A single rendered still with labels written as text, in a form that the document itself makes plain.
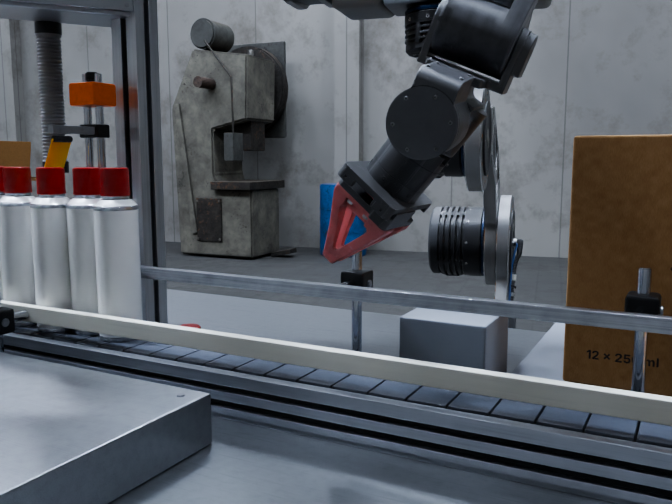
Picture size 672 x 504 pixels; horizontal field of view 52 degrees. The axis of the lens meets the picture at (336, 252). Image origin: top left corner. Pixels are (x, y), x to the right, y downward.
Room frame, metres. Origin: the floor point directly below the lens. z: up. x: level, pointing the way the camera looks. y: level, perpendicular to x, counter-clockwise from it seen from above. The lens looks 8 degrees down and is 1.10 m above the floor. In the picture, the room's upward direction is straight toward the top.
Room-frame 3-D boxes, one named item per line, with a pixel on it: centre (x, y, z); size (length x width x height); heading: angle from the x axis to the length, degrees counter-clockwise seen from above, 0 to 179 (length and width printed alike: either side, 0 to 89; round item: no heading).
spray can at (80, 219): (0.85, 0.30, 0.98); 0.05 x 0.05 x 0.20
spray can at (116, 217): (0.82, 0.26, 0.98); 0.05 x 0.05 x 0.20
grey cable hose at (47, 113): (1.01, 0.41, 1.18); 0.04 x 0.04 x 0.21
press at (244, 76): (7.79, 1.09, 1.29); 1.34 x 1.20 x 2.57; 73
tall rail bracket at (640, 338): (0.62, -0.28, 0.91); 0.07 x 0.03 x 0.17; 152
